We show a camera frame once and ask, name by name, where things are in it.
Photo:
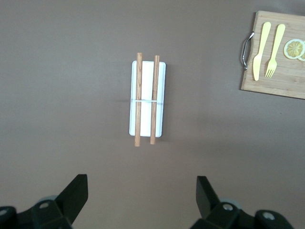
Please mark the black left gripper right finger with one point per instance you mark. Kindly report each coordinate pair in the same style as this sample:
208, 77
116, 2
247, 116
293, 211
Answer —
226, 217

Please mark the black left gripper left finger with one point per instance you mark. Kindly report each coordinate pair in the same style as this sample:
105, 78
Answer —
47, 214

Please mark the white band around sticks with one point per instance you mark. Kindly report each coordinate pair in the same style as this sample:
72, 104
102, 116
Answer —
146, 101

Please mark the brown wooden stick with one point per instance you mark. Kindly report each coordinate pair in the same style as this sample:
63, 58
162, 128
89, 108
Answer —
138, 95
154, 95

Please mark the bamboo cutting board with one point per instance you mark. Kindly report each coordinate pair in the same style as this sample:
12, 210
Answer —
286, 81

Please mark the white rectangular tray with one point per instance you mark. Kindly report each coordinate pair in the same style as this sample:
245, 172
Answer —
146, 83

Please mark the yellow plastic knife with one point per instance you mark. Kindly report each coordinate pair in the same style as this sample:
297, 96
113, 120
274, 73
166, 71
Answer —
258, 62

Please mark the yellow plastic fork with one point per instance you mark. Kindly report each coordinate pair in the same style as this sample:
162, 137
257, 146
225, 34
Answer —
274, 57

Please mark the lemon slice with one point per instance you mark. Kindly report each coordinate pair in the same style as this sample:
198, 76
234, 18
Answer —
294, 48
302, 58

